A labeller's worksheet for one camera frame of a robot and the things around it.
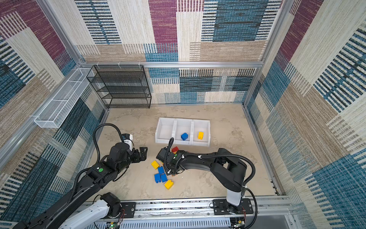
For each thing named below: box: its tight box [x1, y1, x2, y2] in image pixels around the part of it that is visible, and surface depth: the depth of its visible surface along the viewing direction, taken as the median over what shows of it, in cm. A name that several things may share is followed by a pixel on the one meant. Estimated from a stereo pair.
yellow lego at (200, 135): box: [197, 131, 205, 140], surface depth 101 cm
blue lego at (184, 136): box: [180, 132, 189, 141], surface depth 101 cm
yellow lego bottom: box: [164, 179, 174, 190], surface depth 81 cm
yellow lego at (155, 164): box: [151, 160, 160, 170], surface depth 89 cm
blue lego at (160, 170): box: [158, 166, 165, 175], surface depth 89 cm
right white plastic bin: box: [191, 119, 211, 147], surface depth 101 cm
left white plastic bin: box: [154, 117, 177, 144], surface depth 104 cm
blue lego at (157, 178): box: [154, 173, 162, 184], surface depth 84 cm
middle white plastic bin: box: [173, 118, 194, 146], surface depth 103 cm
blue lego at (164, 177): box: [160, 173, 168, 183], surface depth 84 cm
